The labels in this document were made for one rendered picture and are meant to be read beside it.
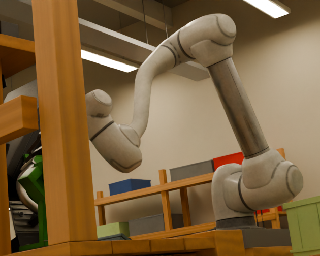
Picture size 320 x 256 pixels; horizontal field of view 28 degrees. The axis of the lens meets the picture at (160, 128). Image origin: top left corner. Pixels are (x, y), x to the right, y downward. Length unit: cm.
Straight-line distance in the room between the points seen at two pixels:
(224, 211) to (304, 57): 567
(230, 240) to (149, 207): 698
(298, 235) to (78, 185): 74
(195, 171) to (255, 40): 189
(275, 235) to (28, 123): 118
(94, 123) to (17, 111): 41
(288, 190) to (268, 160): 13
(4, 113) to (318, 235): 97
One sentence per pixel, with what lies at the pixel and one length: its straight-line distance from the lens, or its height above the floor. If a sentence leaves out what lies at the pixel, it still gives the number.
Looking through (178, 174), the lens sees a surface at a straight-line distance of 801.
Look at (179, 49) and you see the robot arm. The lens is 241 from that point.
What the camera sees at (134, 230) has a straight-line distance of 846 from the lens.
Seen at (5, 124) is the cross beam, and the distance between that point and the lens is 175.
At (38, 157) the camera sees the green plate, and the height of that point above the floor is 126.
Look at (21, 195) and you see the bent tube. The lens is 223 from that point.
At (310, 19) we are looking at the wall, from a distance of 814.
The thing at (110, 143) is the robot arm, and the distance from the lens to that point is 205.
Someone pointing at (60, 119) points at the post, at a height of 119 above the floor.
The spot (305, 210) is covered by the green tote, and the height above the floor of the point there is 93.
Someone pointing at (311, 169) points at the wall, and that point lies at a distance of 778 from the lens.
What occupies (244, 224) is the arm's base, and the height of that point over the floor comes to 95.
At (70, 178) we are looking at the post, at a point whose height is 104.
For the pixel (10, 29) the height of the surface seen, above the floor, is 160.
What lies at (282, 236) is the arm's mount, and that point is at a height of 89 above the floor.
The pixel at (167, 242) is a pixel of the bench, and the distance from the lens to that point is 181.
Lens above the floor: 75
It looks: 14 degrees up
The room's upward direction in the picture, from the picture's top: 7 degrees counter-clockwise
